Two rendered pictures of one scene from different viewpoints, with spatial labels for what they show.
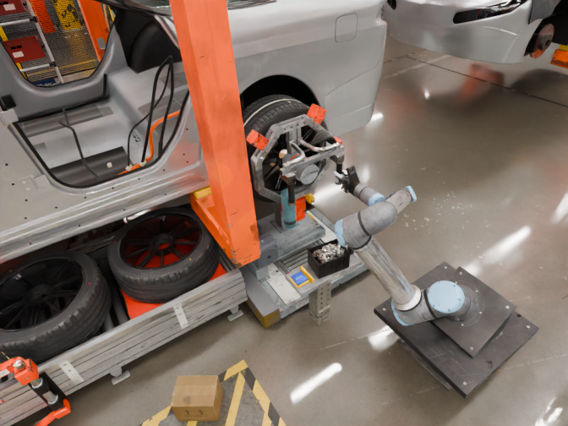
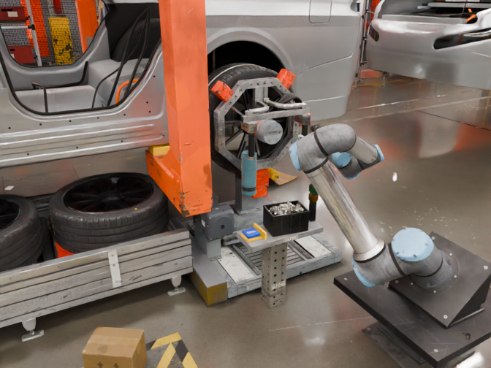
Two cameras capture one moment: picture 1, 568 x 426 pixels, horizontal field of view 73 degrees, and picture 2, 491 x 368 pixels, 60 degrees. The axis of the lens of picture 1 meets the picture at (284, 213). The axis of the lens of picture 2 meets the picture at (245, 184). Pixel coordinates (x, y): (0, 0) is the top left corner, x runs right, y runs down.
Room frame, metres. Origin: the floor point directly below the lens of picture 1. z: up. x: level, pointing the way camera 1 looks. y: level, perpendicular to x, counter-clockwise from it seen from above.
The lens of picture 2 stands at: (-0.43, -0.10, 1.56)
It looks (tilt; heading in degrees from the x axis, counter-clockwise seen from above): 24 degrees down; 2
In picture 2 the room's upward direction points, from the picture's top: straight up
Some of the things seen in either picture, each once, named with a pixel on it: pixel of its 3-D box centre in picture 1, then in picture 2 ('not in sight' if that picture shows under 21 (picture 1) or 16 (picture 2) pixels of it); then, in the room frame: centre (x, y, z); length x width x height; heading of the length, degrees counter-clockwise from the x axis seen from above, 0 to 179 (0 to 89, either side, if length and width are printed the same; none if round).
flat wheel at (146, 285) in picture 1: (166, 252); (112, 210); (1.78, 0.78, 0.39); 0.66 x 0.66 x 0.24
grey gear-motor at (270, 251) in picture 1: (254, 245); (209, 220); (1.92, 0.22, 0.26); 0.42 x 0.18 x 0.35; 30
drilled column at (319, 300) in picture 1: (319, 296); (273, 269); (1.48, -0.18, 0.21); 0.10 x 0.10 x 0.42; 30
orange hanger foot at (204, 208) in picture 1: (214, 202); (170, 158); (1.87, 0.42, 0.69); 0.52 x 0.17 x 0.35; 30
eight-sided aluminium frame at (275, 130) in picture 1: (292, 161); (258, 125); (2.01, -0.08, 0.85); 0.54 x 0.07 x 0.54; 120
